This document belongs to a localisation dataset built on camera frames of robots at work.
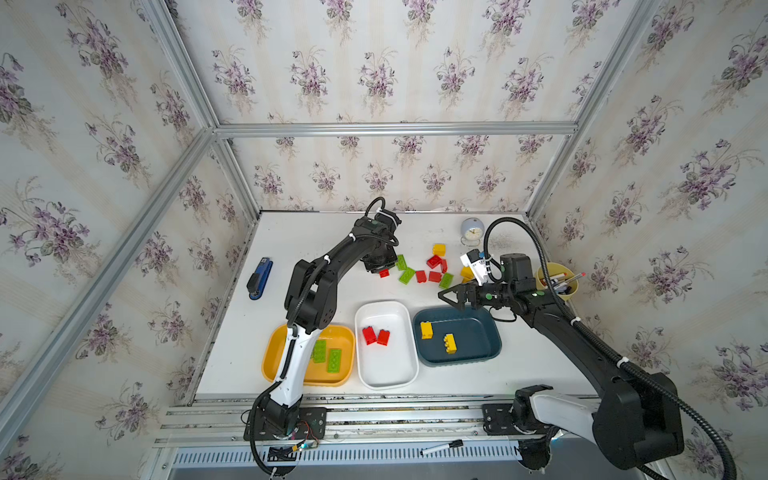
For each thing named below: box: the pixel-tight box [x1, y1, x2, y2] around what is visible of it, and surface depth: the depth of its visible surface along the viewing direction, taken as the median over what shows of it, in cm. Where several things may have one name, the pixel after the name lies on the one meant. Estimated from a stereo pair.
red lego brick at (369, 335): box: [362, 326, 377, 345], surface depth 88 cm
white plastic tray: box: [354, 300, 420, 391], surface depth 87 cm
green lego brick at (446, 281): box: [439, 272, 455, 289], surface depth 103 cm
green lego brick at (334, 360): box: [327, 348, 342, 373], surface depth 85 cm
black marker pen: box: [420, 439, 464, 455], surface depth 72 cm
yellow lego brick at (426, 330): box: [420, 321, 433, 340], surface depth 88 cm
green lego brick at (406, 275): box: [398, 267, 415, 285], surface depth 103 cm
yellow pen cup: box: [535, 262, 579, 301], surface depth 88 cm
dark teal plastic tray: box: [413, 306, 502, 367], surface depth 88 cm
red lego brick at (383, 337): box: [377, 329, 391, 346], surface depth 88 cm
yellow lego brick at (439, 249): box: [432, 244, 447, 257], surface depth 110 cm
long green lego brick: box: [313, 340, 327, 363], surface depth 86 cm
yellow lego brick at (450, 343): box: [443, 333, 457, 354], surface depth 86 cm
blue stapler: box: [246, 257, 274, 301], surface depth 100 cm
